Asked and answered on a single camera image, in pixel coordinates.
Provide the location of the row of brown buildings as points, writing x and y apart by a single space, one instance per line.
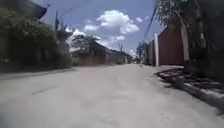
100 57

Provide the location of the grey concrete road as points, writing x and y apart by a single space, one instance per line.
100 96

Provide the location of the white pillar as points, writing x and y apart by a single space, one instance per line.
156 50

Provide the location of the red-brown gate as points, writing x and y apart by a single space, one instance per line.
170 46

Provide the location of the green bushes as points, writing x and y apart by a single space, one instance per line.
30 43

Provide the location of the raised stone kerb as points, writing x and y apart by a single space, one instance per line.
200 89

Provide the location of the grey pavement strip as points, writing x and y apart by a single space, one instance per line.
20 74

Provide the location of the large dark tree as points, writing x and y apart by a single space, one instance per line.
203 33

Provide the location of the dark-roofed building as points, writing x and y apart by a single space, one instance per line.
30 6

